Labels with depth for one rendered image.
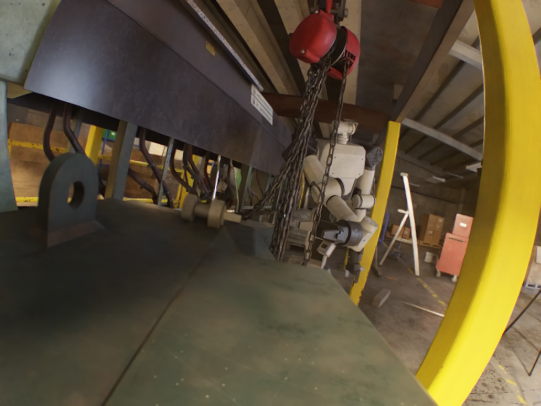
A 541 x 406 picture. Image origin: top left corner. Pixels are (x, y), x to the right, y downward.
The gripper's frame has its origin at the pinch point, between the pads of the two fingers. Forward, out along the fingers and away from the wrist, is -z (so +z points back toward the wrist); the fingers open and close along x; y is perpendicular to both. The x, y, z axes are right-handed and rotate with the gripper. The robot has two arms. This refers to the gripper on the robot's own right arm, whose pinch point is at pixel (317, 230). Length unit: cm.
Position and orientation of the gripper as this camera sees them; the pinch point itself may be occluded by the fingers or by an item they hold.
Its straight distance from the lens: 77.9
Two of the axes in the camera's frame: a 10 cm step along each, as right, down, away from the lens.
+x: -5.2, -1.7, 8.4
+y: 2.2, -9.7, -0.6
